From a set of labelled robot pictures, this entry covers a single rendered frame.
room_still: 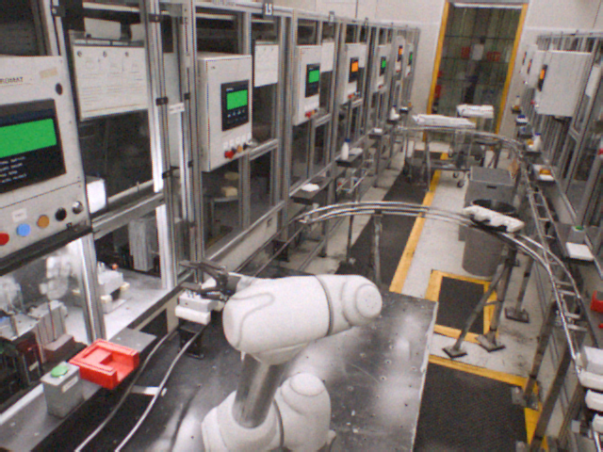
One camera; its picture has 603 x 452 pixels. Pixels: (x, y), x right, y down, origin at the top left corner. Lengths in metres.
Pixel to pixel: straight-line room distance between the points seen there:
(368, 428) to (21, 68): 1.48
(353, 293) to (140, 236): 1.32
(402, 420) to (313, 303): 0.97
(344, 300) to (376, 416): 0.92
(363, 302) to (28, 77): 0.96
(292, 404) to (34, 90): 1.09
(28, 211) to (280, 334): 0.78
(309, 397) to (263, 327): 0.59
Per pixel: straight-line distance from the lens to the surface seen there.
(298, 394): 1.45
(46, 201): 1.43
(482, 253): 4.33
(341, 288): 0.95
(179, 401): 1.83
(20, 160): 1.33
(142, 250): 2.11
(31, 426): 1.55
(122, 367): 1.64
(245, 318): 0.89
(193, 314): 1.91
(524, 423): 3.02
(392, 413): 1.83
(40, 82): 1.39
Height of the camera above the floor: 1.93
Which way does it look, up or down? 24 degrees down
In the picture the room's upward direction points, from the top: 3 degrees clockwise
